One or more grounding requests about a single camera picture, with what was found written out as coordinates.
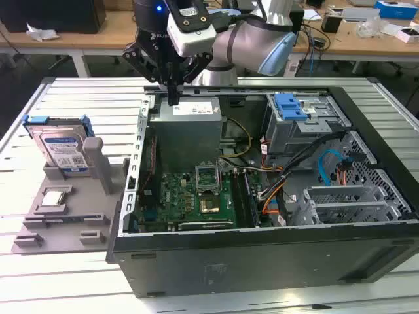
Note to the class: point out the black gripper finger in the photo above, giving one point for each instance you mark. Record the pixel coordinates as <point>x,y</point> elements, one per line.
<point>140,60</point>
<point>196,65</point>

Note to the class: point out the hard disk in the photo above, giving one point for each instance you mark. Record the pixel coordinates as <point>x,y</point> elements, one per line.
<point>59,147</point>

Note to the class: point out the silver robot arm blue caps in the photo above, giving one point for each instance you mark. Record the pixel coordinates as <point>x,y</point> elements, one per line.
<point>248,39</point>

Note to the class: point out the metal disk bay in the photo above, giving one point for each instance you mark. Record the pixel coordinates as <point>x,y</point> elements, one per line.
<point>340,196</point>

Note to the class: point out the wooden desk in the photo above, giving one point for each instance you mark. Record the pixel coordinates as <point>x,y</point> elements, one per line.
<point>98,39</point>

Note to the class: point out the grey power supply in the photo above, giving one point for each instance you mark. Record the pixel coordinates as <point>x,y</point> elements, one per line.
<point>186,137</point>

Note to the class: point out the large black box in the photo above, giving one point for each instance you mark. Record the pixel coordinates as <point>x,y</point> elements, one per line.
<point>49,16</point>

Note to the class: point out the white crumpled paper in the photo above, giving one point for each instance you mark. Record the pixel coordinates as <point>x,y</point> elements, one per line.
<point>42,32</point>

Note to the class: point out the blue plastic drive latch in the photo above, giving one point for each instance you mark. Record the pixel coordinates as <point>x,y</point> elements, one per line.
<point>291,108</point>

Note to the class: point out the black computer tower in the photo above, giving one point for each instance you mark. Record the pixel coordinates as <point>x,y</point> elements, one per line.
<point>297,26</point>

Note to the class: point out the locking lever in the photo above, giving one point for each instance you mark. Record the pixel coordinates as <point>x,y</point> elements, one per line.
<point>222,173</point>

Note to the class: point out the metal optical drive cage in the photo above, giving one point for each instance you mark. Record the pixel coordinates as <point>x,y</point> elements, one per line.
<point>288,137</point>

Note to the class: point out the green motherboard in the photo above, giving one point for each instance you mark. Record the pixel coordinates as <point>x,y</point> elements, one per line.
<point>176,196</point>

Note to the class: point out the black RAM slot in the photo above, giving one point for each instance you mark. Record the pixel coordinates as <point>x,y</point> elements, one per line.
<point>242,199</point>
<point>238,199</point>
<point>245,199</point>
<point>249,199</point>

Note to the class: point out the CPU socket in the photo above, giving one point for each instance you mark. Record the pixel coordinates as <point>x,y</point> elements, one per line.
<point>209,205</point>

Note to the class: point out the small black cube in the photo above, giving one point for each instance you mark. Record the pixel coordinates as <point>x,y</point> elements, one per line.
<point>331,23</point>

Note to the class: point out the grey parts rack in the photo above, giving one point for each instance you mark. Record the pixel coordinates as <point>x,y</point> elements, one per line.
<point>85,202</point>

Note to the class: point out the blue VGA port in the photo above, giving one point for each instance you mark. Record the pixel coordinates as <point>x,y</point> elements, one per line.
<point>150,215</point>

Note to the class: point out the black graphics card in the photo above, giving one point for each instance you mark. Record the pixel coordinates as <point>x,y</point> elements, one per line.
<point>206,225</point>

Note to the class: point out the silver CPU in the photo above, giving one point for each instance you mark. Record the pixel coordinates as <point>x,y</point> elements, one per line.
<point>53,198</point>

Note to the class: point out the grey flat box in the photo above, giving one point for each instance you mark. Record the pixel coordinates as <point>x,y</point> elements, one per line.
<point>360,14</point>

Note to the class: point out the RAM stick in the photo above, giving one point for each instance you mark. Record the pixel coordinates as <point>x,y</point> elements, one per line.
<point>72,217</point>

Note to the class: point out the clear plastic bags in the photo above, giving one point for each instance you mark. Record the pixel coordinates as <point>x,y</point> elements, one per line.
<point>370,27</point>

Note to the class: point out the black PC case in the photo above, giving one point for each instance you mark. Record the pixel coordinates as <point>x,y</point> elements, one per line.
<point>262,261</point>

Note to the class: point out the blue cardboard box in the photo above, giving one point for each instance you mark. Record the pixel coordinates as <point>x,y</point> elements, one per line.
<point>397,9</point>

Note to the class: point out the white box black insert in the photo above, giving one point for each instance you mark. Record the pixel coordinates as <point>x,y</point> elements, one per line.
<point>409,35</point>

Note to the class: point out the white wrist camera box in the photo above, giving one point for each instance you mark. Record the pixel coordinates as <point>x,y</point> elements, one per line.
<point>196,41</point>

